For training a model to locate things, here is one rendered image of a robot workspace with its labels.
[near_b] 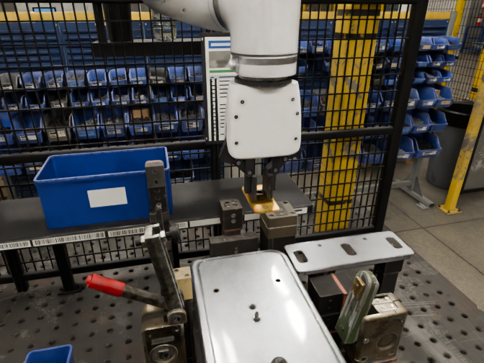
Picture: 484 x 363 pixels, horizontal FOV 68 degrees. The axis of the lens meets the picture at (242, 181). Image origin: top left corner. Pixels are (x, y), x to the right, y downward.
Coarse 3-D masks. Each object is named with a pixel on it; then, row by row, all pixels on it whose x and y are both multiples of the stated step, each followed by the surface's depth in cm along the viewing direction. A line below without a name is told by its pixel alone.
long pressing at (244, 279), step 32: (224, 256) 82; (256, 256) 81; (192, 288) 73; (224, 288) 72; (256, 288) 72; (288, 288) 72; (224, 320) 65; (288, 320) 65; (320, 320) 65; (224, 352) 59; (256, 352) 59; (288, 352) 59; (320, 352) 59
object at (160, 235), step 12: (156, 228) 54; (144, 240) 51; (156, 240) 51; (156, 252) 52; (156, 264) 53; (168, 264) 53; (156, 276) 54; (168, 276) 54; (168, 288) 55; (168, 300) 56; (180, 300) 60
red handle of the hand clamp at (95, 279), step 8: (88, 280) 53; (96, 280) 53; (104, 280) 54; (112, 280) 55; (96, 288) 53; (104, 288) 54; (112, 288) 54; (120, 288) 55; (128, 288) 56; (136, 288) 57; (128, 296) 55; (136, 296) 56; (144, 296) 56; (152, 296) 57; (160, 296) 58; (152, 304) 57; (160, 304) 58
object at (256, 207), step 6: (258, 186) 58; (258, 192) 54; (264, 192) 54; (246, 198) 54; (258, 198) 53; (264, 198) 53; (252, 204) 52; (258, 204) 52; (264, 204) 52; (270, 204) 52; (276, 204) 52; (258, 210) 51; (264, 210) 51; (270, 210) 51; (276, 210) 51
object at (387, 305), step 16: (384, 304) 62; (400, 304) 62; (368, 320) 60; (384, 320) 60; (400, 320) 62; (368, 336) 61; (384, 336) 63; (400, 336) 63; (352, 352) 64; (368, 352) 63; (384, 352) 64
